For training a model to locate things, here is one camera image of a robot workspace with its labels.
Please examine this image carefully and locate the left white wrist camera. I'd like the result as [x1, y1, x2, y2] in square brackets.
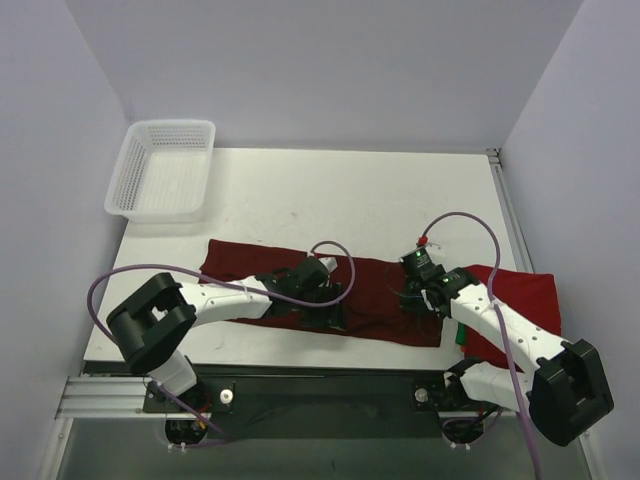
[306, 255, 338, 275]

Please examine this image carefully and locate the folded green t shirt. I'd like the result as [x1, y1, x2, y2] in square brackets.
[455, 324, 467, 349]

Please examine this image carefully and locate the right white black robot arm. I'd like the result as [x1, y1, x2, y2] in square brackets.
[399, 246, 614, 446]

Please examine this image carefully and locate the white plastic mesh basket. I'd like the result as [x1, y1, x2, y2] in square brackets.
[104, 119, 216, 224]

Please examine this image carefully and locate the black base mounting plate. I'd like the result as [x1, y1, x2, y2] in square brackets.
[142, 365, 498, 442]

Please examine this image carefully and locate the aluminium front rail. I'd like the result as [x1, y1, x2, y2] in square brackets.
[56, 376, 146, 419]

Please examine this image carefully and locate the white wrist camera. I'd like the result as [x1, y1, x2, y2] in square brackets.
[416, 235, 443, 253]
[306, 255, 338, 275]

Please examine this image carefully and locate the aluminium right side rail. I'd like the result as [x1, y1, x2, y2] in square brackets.
[485, 149, 535, 273]

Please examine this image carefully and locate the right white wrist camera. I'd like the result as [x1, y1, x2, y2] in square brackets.
[416, 235, 443, 253]

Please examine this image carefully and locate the aluminium rail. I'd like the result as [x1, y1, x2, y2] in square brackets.
[56, 376, 146, 419]
[485, 149, 535, 273]

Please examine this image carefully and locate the dark red t shirt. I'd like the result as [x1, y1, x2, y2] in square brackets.
[201, 239, 442, 348]

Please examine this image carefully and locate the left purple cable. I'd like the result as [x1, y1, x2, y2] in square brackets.
[86, 240, 358, 444]

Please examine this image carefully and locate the folded bright red t shirt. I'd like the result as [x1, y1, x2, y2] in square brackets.
[462, 269, 562, 368]

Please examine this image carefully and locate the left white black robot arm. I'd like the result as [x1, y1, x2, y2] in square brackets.
[107, 256, 346, 412]

